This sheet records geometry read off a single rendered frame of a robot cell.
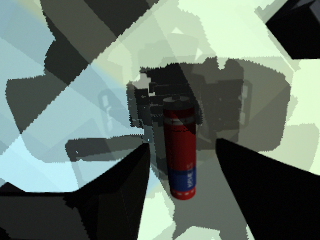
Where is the red and blue battery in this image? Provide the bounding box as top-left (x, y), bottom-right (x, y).
top-left (163, 100), bottom-right (197, 200)

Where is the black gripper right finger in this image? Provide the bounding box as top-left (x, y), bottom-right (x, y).
top-left (215, 138), bottom-right (320, 240)

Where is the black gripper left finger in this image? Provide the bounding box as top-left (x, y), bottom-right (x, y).
top-left (0, 143), bottom-right (150, 240)

